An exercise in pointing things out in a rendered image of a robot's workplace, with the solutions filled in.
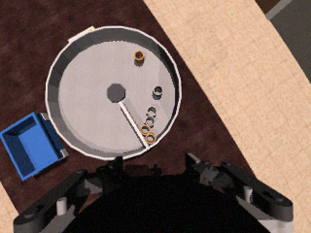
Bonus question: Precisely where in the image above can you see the blue open crate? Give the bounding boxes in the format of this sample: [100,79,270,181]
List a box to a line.
[0,112,68,181]

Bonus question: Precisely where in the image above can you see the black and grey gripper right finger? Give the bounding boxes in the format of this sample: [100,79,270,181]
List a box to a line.
[173,152,294,233]

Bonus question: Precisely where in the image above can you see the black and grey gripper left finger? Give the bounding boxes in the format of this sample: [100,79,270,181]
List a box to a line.
[13,156,140,233]

